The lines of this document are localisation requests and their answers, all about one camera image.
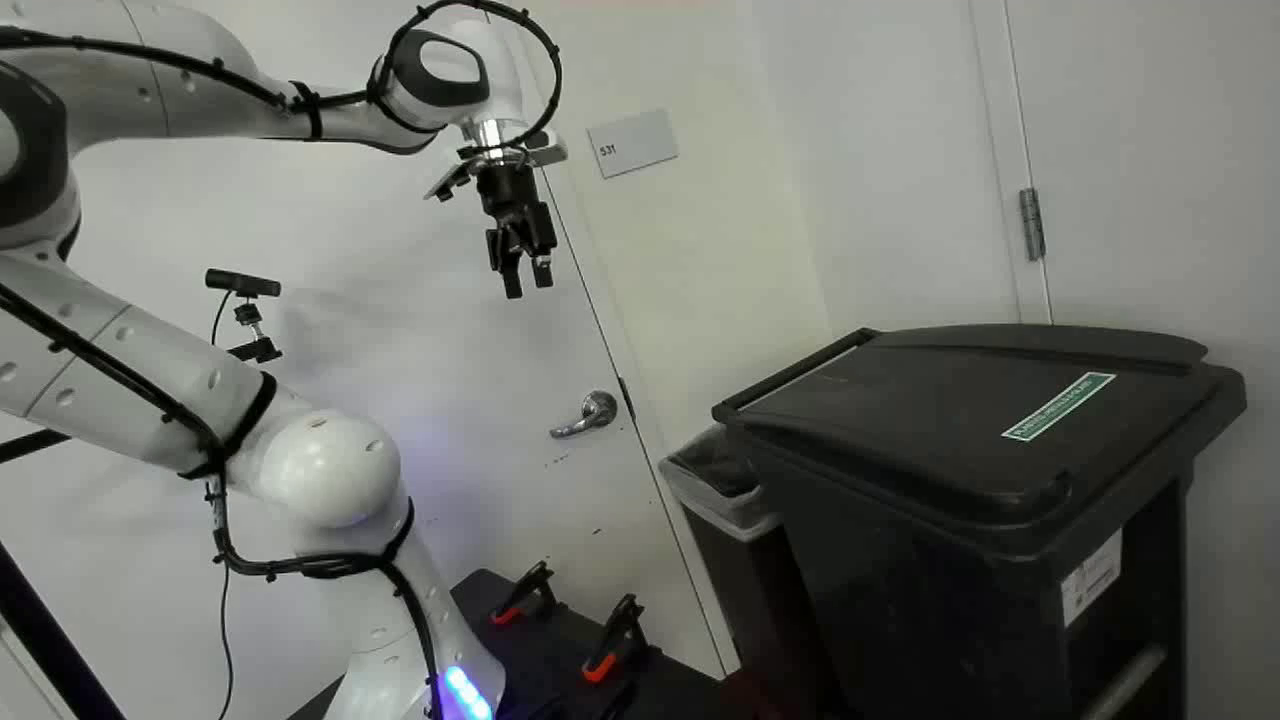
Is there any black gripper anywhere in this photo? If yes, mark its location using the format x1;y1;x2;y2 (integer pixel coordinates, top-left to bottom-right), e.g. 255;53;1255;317
476;153;558;305

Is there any clear plastic bin liner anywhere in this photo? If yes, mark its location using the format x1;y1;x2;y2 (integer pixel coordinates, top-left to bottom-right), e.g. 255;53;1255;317
659;457;784;543

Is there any black wheeled bin body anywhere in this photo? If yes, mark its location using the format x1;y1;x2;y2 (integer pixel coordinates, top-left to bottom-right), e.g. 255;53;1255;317
745;451;1194;720

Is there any white bin body label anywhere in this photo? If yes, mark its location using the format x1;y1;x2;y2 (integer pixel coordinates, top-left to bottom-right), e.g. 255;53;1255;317
1057;526;1128;629

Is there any black orange clamp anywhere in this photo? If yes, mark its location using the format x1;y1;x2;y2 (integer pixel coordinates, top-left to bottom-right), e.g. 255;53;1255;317
575;591;652;690
487;557;556;632

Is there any small brown trash can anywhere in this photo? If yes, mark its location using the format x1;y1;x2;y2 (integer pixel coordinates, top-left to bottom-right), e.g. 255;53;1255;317
659;424;802;720

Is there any grey door hinge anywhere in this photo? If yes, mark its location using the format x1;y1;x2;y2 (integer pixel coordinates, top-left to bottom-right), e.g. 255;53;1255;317
1016;184;1049;263

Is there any green rectangular lid label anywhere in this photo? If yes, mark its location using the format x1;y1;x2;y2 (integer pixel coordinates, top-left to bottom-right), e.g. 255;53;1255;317
1000;368;1119;448

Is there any black stand leg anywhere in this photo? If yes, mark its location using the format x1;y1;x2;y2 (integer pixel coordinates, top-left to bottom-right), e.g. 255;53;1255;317
0;538;127;720

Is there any silver door lever handle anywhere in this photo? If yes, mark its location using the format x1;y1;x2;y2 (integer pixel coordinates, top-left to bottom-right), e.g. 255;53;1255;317
548;386;625;444

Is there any black bar camera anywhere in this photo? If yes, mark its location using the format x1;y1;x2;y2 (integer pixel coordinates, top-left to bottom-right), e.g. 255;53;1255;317
201;263;287;301

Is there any thin black camera cable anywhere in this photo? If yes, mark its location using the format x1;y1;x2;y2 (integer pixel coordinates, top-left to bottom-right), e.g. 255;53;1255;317
205;286;238;720

